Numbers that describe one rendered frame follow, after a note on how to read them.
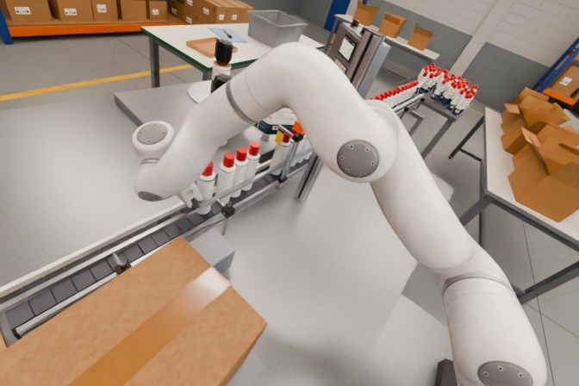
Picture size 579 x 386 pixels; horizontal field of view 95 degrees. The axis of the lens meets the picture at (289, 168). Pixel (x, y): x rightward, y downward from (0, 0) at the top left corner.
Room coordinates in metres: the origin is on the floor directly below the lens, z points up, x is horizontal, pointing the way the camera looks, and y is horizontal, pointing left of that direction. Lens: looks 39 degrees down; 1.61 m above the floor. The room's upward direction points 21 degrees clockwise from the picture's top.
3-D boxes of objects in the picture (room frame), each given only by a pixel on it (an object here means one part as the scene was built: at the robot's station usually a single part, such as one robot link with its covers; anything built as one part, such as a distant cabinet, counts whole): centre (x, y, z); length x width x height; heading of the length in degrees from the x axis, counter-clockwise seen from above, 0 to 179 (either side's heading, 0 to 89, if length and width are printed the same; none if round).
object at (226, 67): (1.29, 0.51, 1.04); 0.09 x 0.09 x 0.29
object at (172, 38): (2.79, 0.82, 0.40); 1.90 x 0.75 x 0.80; 160
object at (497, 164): (2.47, -2.03, 0.39); 2.20 x 0.80 x 0.78; 160
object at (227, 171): (0.62, 0.18, 0.98); 0.05 x 0.05 x 0.20
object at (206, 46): (2.13, 0.93, 0.82); 0.34 x 0.24 x 0.04; 165
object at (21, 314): (0.85, 0.06, 0.86); 1.65 x 0.08 x 0.04; 152
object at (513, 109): (2.93, -2.07, 0.97); 0.46 x 0.44 x 0.37; 164
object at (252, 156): (0.72, 0.14, 0.98); 0.05 x 0.05 x 0.20
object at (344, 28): (0.91, -0.06, 1.38); 0.17 x 0.10 x 0.19; 27
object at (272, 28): (3.00, 0.65, 0.91); 0.60 x 0.40 x 0.22; 163
